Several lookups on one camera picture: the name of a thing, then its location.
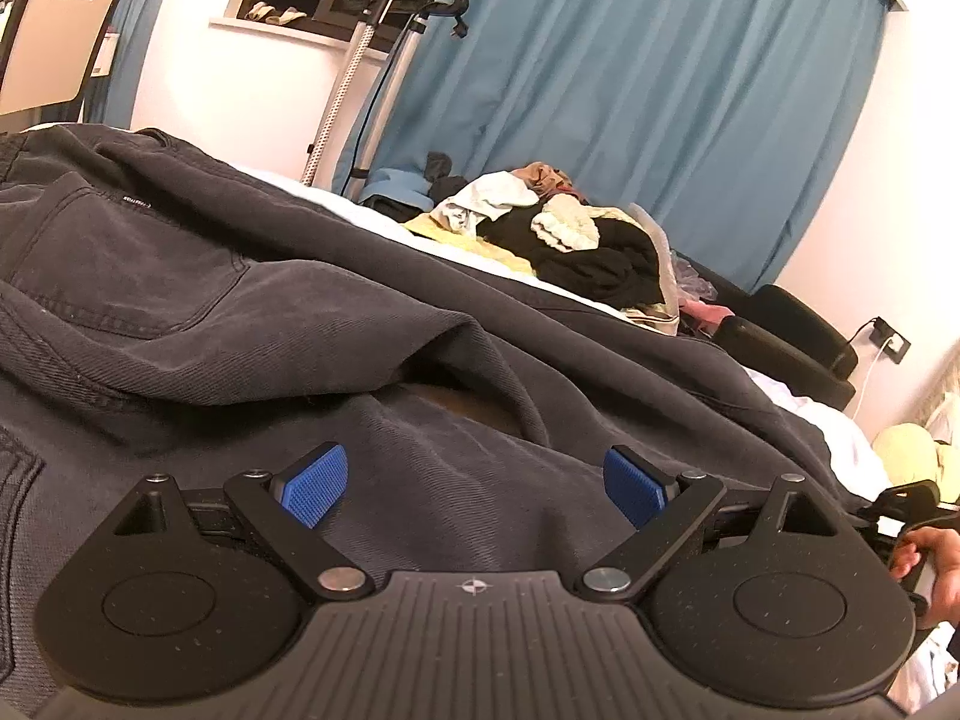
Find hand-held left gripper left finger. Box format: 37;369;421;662
112;442;376;605

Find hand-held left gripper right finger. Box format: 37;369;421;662
574;444;841;605

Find dark grey jeans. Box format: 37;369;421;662
0;124;882;720

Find pile of mixed clothes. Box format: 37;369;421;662
405;161;740;338

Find person's right hand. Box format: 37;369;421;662
889;526;960;627

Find pale yellow cloth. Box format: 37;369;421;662
874;424;960;505

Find white bed sheet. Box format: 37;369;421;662
225;165;897;500

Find black armchair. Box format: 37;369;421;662
679;255;860;410

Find blue curtain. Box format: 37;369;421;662
86;0;185;130
330;0;901;293

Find garment steamer stand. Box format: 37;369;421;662
300;0;470;203

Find beige gloves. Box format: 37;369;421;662
244;1;308;27

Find light wooden chair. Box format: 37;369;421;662
0;0;123;119

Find white charger cable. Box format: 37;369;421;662
851;341;895;415

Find wall socket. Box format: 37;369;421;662
874;317;912;362

